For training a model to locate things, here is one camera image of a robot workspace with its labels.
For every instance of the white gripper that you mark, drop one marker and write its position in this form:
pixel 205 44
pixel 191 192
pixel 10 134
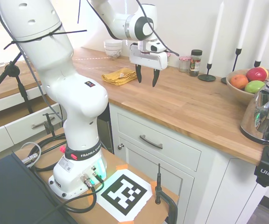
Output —
pixel 146 61

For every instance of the orange tape piece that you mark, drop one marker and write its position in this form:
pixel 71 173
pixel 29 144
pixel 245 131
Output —
pixel 125 221

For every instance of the stainless steel kettle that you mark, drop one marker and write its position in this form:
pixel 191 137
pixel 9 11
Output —
pixel 263 116

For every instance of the black camera stand clamp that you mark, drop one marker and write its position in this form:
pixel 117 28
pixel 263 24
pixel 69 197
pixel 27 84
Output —
pixel 268 172

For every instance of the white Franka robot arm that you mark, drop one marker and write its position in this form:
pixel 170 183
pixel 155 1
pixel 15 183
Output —
pixel 62 93

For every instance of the tall black candle holder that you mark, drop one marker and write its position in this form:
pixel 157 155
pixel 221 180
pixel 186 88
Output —
pixel 238 51

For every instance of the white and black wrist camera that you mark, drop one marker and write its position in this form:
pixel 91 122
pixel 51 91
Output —
pixel 155 47

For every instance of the black boom stand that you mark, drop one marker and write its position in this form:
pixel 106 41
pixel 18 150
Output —
pixel 10 70

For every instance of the green apple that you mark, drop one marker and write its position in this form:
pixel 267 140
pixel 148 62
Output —
pixel 254 86

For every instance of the red apple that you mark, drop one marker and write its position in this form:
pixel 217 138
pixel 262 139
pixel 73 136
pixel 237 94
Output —
pixel 256 74

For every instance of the wooden fruit bowl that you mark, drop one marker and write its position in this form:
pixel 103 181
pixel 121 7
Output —
pixel 238 93

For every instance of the orange fruit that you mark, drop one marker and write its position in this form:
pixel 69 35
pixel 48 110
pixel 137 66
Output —
pixel 239 81

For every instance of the white taper candle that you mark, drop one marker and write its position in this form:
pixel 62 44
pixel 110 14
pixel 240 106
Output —
pixel 245 23
pixel 268 30
pixel 216 35

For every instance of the spice jar black lid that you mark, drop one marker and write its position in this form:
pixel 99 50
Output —
pixel 195 65

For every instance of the black screw clamp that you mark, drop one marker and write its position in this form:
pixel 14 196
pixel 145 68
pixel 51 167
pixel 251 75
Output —
pixel 158 186

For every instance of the white drawer unit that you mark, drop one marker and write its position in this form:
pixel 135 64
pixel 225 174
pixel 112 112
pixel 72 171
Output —
pixel 20 127

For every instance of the small black clamp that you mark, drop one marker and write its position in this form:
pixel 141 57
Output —
pixel 48 123

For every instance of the round metal cabinet knob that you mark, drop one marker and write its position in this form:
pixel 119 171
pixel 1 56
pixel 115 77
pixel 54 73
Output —
pixel 121 146

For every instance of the glass jar red checkered lid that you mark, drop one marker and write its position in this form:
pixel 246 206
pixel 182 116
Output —
pixel 168 58
pixel 184 65

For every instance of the black case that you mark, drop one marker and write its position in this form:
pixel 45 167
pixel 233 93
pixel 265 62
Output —
pixel 13 193

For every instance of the black and white marker sheet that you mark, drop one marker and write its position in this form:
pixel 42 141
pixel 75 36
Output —
pixel 115 196

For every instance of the yellow lemon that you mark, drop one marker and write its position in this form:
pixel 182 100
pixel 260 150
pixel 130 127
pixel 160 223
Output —
pixel 267 72

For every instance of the white kitchen cabinet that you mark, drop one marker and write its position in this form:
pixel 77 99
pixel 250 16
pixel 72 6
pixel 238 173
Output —
pixel 209 186

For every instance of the yellow towel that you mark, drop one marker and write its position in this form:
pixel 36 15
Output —
pixel 119 77

